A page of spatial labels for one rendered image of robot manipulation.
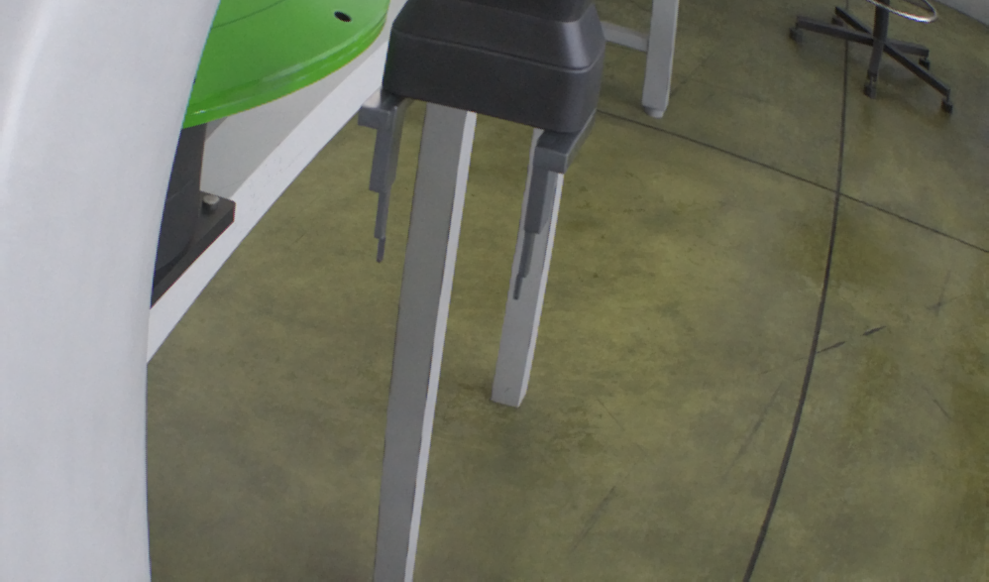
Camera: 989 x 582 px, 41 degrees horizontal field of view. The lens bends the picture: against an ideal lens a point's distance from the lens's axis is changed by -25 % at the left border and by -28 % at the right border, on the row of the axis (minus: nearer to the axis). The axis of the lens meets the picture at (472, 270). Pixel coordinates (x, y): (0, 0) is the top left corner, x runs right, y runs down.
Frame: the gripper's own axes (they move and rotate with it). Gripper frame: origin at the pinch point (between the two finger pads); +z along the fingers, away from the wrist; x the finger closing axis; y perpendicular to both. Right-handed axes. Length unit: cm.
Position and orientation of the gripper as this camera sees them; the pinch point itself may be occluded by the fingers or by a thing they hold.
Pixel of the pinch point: (447, 277)
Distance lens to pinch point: 62.9
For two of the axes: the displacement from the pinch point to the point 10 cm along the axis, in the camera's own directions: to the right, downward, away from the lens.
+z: -1.3, 8.6, 5.0
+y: 3.0, -4.5, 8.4
